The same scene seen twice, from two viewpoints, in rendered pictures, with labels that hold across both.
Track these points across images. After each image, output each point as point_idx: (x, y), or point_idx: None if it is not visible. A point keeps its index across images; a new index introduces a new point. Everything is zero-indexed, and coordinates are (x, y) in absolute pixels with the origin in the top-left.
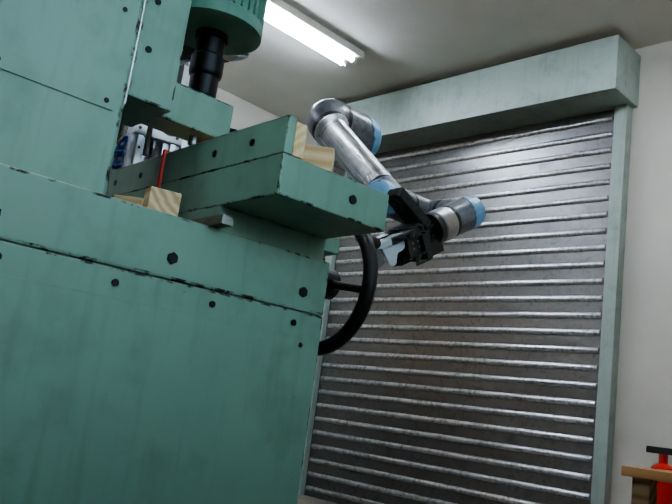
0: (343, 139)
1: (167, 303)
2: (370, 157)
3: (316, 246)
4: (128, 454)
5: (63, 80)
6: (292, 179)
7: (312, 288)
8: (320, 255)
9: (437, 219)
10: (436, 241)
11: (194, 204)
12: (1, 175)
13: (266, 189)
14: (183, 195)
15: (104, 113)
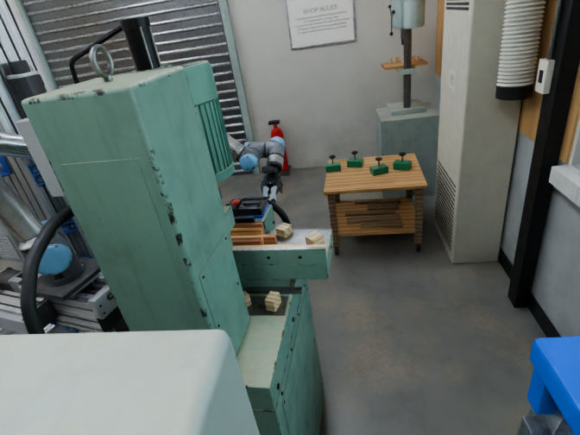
0: None
1: (295, 332)
2: (229, 138)
3: None
4: (303, 378)
5: (230, 298)
6: (328, 267)
7: None
8: None
9: (279, 166)
10: (279, 173)
11: (262, 277)
12: (274, 375)
13: (319, 277)
14: (249, 272)
15: (238, 288)
